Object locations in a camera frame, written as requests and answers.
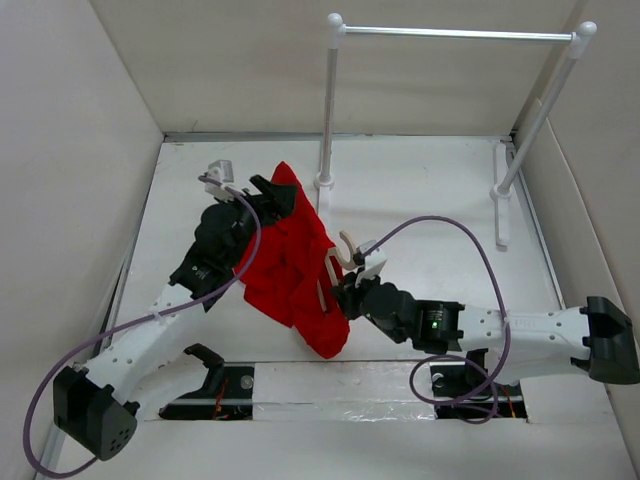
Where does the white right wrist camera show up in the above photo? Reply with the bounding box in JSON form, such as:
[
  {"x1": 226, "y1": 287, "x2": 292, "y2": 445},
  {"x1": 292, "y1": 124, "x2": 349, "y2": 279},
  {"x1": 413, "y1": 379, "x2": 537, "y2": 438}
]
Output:
[{"x1": 353, "y1": 240, "x2": 387, "y2": 287}]

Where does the red t shirt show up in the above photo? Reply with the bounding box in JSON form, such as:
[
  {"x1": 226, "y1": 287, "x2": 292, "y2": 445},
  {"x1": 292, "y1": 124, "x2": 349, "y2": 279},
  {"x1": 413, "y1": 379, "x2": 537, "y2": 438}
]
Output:
[{"x1": 241, "y1": 162, "x2": 350, "y2": 359}]

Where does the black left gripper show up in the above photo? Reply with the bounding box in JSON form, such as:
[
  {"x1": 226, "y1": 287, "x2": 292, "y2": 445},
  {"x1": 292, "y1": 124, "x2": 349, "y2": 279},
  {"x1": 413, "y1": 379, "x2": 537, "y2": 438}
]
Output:
[{"x1": 215, "y1": 176, "x2": 295, "y2": 269}]

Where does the white clothes rack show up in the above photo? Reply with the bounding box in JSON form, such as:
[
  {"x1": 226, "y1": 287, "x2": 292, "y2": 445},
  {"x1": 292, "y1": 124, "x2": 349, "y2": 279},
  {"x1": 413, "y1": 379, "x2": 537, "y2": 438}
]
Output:
[{"x1": 313, "y1": 12, "x2": 599, "y2": 250}]

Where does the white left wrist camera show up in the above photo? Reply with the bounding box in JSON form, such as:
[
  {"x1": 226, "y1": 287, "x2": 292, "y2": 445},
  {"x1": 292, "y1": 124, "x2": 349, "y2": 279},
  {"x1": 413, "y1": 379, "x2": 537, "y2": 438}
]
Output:
[{"x1": 200, "y1": 159, "x2": 234, "y2": 201}]

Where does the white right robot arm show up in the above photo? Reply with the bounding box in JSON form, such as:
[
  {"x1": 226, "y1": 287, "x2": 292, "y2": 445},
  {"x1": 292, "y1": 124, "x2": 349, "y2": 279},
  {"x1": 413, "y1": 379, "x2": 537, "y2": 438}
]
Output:
[{"x1": 331, "y1": 277, "x2": 639, "y2": 393}]

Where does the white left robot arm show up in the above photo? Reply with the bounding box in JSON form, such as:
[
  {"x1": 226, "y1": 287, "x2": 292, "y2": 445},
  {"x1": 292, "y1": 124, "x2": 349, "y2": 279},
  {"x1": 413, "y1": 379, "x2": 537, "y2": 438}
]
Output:
[{"x1": 52, "y1": 175, "x2": 299, "y2": 461}]

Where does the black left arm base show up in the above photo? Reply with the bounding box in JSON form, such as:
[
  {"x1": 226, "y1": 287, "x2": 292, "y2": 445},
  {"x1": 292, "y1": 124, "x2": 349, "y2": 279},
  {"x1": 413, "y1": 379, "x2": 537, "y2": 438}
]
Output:
[{"x1": 159, "y1": 344, "x2": 255, "y2": 421}]

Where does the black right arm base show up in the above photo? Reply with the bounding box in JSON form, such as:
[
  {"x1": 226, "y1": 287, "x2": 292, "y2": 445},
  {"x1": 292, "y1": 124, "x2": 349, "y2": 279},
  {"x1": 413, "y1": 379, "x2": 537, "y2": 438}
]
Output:
[{"x1": 429, "y1": 360, "x2": 528, "y2": 421}]

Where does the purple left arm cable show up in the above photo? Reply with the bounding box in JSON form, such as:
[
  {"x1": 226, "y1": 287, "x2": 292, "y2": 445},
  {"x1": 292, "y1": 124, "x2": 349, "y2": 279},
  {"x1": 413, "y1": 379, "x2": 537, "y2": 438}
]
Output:
[{"x1": 22, "y1": 174, "x2": 262, "y2": 476}]

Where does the wooden clothes hanger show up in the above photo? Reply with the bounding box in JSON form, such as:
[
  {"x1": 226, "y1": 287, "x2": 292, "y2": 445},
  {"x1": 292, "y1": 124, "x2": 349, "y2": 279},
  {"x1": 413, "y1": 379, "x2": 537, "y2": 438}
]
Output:
[{"x1": 317, "y1": 230, "x2": 374, "y2": 310}]

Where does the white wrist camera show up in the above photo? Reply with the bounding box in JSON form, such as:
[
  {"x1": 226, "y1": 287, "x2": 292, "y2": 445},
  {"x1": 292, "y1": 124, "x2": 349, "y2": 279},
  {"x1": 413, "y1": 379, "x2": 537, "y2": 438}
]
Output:
[
  {"x1": 200, "y1": 159, "x2": 234, "y2": 201},
  {"x1": 353, "y1": 240, "x2": 387, "y2": 287}
]

